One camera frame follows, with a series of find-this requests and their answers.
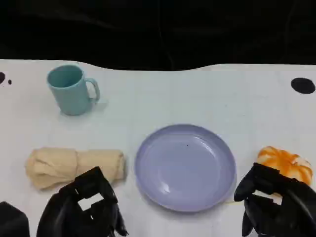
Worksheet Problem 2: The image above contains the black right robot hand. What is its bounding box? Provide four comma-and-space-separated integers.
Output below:
234, 162, 316, 237

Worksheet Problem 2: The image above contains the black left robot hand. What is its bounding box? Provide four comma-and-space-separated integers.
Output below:
36, 166, 129, 237

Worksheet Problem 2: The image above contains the beige towel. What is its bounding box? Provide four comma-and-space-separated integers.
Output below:
24, 147, 127, 190

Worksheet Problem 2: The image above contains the orange and white bread roll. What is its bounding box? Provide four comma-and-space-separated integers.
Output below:
256, 146, 314, 186

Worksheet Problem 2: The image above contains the lilac plate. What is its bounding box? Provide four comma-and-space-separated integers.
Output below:
135, 124, 237, 213

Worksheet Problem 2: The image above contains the pale green mug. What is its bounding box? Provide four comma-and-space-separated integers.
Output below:
46, 64, 101, 116

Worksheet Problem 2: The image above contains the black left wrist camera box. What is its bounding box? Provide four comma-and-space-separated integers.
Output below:
0, 201, 30, 237

